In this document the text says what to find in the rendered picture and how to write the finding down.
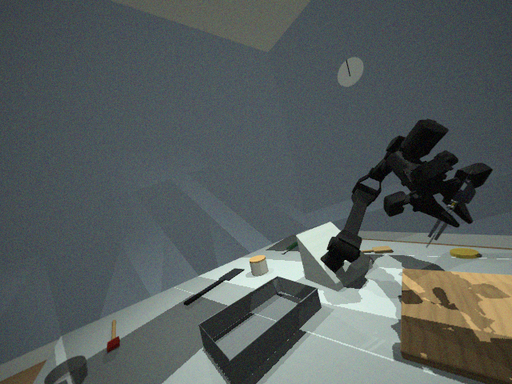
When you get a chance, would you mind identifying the grey canister with orange lid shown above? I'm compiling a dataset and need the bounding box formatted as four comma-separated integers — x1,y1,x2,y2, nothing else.
250,255,268,276

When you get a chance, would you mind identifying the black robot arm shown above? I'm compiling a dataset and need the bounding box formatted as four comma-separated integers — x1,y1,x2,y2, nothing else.
320,119,458,273

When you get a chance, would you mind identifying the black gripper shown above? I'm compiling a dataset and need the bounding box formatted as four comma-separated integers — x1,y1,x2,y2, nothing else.
383,161,493,227

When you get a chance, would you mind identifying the wooden board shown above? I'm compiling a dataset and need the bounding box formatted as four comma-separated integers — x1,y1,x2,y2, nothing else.
400,269,512,384

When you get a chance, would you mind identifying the yellow round disc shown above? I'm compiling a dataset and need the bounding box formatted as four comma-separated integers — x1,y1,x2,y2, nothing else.
450,248,480,258

